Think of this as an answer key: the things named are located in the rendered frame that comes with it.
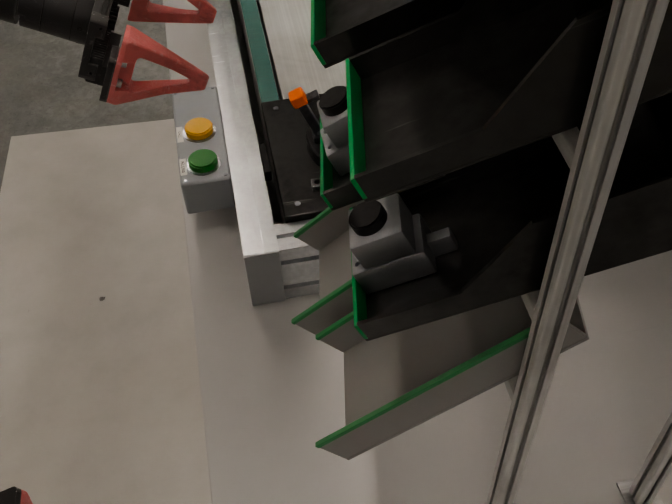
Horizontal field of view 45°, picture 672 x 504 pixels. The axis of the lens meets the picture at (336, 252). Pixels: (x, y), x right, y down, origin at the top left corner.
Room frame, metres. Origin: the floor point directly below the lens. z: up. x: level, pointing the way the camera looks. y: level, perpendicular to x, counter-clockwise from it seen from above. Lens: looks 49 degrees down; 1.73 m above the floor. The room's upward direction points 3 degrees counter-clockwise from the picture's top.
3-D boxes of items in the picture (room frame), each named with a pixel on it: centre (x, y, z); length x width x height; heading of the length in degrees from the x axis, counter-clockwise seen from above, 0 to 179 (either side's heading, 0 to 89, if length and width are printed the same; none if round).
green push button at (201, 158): (0.85, 0.18, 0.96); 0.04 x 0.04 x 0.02
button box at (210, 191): (0.92, 0.19, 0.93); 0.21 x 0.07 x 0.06; 9
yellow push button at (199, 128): (0.92, 0.19, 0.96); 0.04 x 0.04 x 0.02
